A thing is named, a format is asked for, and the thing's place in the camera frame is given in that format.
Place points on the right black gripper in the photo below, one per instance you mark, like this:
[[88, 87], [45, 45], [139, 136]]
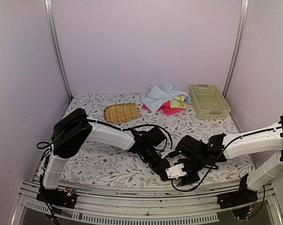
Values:
[[185, 182]]

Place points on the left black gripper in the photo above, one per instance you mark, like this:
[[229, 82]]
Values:
[[160, 168]]

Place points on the light blue towel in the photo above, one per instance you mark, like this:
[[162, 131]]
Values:
[[159, 95]]

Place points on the cream towel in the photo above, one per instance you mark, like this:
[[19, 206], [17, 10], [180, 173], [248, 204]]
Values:
[[163, 183]]

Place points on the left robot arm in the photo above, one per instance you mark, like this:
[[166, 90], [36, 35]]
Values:
[[72, 131]]

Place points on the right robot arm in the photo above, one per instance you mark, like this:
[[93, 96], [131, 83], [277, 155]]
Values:
[[221, 148]]

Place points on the pink towel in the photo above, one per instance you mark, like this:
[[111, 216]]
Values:
[[169, 111]]

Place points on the green plastic basket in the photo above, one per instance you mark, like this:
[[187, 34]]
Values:
[[208, 102]]

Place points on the yellow green patterned towel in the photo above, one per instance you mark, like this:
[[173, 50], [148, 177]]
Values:
[[178, 103]]

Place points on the floral tablecloth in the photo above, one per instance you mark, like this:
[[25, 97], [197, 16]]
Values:
[[104, 165]]

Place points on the woven bamboo tray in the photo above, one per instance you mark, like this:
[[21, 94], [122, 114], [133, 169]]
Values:
[[119, 113]]

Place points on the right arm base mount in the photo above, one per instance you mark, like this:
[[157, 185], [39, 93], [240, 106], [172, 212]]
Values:
[[242, 196]]

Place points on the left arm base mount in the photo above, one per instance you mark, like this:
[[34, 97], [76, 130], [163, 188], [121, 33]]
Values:
[[64, 198]]

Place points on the front aluminium rail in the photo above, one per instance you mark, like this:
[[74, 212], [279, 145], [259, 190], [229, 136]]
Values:
[[103, 205]]

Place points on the right aluminium post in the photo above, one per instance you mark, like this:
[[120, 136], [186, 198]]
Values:
[[237, 46]]

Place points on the aluminium post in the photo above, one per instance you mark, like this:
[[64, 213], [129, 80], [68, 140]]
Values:
[[237, 46], [56, 46]]

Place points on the left aluminium post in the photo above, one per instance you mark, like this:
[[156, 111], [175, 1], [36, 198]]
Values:
[[56, 46]]

